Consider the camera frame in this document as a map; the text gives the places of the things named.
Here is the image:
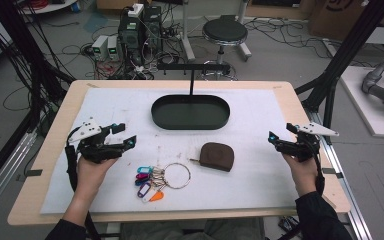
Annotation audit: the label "right hand-held gripper cable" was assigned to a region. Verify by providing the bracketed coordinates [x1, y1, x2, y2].
[313, 154, 326, 198]

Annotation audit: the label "tangle of floor cables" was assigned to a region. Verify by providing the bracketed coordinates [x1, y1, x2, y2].
[246, 16, 368, 68]

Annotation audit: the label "white power adapter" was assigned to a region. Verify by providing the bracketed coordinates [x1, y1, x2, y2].
[127, 3, 145, 19]

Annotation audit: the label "grey power supply unit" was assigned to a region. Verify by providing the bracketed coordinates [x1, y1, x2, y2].
[91, 34, 110, 62]
[106, 35, 122, 62]

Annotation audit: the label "aluminium frame rail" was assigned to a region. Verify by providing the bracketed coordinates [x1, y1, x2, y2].
[306, 109, 374, 240]
[0, 129, 38, 222]

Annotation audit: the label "white platform board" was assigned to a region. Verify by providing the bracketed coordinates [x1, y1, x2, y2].
[339, 65, 384, 140]

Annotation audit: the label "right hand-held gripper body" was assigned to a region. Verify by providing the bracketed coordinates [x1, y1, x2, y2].
[278, 121, 341, 164]

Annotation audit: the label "white table mat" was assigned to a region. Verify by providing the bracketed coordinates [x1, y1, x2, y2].
[39, 87, 300, 215]

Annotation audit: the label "key ring with coloured tags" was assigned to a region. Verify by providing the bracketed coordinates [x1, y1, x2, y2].
[134, 162, 192, 204]

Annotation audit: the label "cardboard box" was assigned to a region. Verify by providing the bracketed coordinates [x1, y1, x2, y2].
[307, 0, 383, 42]

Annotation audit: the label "black round stool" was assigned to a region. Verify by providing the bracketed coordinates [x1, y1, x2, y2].
[201, 17, 249, 81]

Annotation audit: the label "person's right hand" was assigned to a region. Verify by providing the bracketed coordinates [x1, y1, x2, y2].
[281, 153, 319, 198]

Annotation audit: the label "person's left hand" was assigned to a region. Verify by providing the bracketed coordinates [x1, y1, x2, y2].
[74, 156, 120, 198]

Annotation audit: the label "brown zipper pouch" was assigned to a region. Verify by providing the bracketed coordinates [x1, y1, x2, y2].
[189, 141, 236, 173]

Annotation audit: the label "black computer tower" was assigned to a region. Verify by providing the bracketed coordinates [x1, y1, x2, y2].
[117, 6, 145, 66]
[142, 5, 164, 54]

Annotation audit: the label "black frame post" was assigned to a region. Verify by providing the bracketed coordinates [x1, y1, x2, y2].
[0, 0, 76, 134]
[294, 0, 384, 131]

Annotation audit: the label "black hanger stand with tray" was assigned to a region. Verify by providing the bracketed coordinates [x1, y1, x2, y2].
[150, 62, 232, 131]

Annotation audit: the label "person's legs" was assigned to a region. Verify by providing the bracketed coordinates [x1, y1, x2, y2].
[119, 217, 267, 240]

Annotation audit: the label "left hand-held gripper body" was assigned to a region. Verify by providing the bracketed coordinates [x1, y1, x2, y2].
[67, 117, 126, 165]

